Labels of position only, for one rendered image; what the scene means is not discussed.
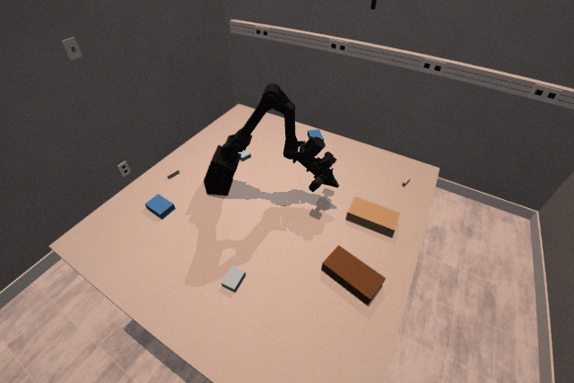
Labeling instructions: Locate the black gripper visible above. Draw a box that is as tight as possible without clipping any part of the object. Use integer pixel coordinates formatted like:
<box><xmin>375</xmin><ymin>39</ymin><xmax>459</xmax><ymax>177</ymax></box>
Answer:
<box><xmin>306</xmin><ymin>157</ymin><xmax>339</xmax><ymax>192</ymax></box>

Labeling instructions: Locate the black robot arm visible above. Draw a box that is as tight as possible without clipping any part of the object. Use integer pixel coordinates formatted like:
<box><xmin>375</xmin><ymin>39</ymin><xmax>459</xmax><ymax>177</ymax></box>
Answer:
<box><xmin>217</xmin><ymin>83</ymin><xmax>335</xmax><ymax>173</ymax></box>

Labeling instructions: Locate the brown rectangular block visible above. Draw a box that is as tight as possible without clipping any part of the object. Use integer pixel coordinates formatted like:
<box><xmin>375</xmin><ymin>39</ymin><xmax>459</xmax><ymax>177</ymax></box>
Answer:
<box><xmin>321</xmin><ymin>246</ymin><xmax>386</xmax><ymax>306</ymax></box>

